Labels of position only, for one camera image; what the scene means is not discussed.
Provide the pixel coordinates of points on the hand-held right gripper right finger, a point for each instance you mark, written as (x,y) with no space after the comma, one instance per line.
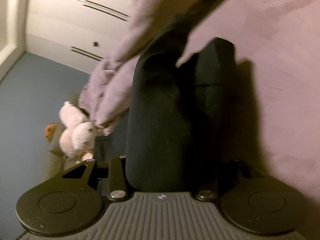
(207,189)

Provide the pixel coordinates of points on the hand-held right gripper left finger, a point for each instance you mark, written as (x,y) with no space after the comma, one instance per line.
(117,175)

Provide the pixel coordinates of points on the black sweatshirt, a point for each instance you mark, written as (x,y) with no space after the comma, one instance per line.
(162,120)

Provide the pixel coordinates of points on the white plush toy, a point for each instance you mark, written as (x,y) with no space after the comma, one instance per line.
(76,132)

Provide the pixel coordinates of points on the orange toy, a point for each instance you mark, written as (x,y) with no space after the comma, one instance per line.
(50,131)

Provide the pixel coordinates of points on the purple duvet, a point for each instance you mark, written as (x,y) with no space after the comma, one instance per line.
(112,85)

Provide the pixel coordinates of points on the purple bed sheet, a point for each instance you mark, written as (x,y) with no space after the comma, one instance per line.
(282,80)

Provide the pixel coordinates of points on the white wardrobe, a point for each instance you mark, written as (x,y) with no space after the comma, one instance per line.
(65,25)

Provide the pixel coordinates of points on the white door frame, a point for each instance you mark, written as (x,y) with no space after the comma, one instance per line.
(12,30)

